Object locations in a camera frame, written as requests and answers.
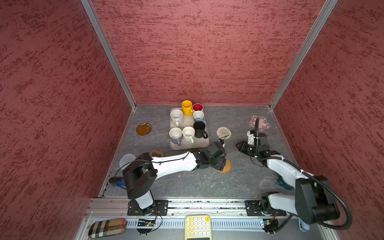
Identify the yellow keypad calculator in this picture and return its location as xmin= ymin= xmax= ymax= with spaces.
xmin=185 ymin=215 xmax=213 ymax=240

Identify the black mug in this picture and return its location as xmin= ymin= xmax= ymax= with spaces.
xmin=193 ymin=121 xmax=208 ymax=139

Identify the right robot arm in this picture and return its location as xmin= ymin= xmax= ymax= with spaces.
xmin=236 ymin=130 xmax=353 ymax=230

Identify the white braided coaster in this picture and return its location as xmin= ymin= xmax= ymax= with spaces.
xmin=217 ymin=127 xmax=232 ymax=140

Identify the plaid glasses case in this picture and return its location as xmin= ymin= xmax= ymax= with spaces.
xmin=88 ymin=219 xmax=127 ymax=239

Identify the teal alarm clock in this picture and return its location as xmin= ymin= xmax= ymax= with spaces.
xmin=275 ymin=175 xmax=294 ymax=190

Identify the blue floral mug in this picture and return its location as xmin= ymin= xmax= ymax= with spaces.
xmin=193 ymin=111 xmax=207 ymax=125

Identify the lavender mug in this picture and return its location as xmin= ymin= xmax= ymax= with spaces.
xmin=169 ymin=128 xmax=183 ymax=146

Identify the red interior mug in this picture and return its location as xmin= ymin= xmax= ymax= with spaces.
xmin=193 ymin=103 xmax=204 ymax=112

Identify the yellow mug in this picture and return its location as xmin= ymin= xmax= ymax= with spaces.
xmin=182 ymin=100 xmax=194 ymax=116

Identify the light blue small device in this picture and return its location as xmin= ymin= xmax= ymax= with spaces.
xmin=298 ymin=218 xmax=311 ymax=232

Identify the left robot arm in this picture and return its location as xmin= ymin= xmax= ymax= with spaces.
xmin=123 ymin=140 xmax=232 ymax=212

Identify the woven rattan coaster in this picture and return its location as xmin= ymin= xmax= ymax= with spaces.
xmin=217 ymin=158 xmax=232 ymax=174

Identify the brown paw coaster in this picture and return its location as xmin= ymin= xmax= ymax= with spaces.
xmin=150 ymin=150 xmax=165 ymax=158

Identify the brown glossy coaster left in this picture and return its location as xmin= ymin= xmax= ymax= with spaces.
xmin=136 ymin=123 xmax=152 ymax=136

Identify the pink flower coaster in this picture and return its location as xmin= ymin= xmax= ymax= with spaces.
xmin=249 ymin=116 xmax=271 ymax=132

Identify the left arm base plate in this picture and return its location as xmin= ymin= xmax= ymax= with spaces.
xmin=127 ymin=200 xmax=169 ymax=217

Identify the white mug rear left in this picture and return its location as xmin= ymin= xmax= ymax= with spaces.
xmin=170 ymin=109 xmax=184 ymax=127

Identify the grey round coaster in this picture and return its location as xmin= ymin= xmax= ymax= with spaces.
xmin=119 ymin=154 xmax=137 ymax=168

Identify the beige serving tray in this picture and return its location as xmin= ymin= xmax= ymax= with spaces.
xmin=169 ymin=108 xmax=210 ymax=151

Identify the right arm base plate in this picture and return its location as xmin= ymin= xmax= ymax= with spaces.
xmin=245 ymin=200 xmax=287 ymax=217

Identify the white mug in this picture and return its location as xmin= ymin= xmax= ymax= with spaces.
xmin=182 ymin=127 xmax=195 ymax=144
xmin=170 ymin=109 xmax=184 ymax=127

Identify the blue black handheld device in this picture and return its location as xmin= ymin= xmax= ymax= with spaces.
xmin=109 ymin=177 xmax=125 ymax=188

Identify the white mug front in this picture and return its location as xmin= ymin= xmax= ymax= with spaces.
xmin=182 ymin=127 xmax=195 ymax=144

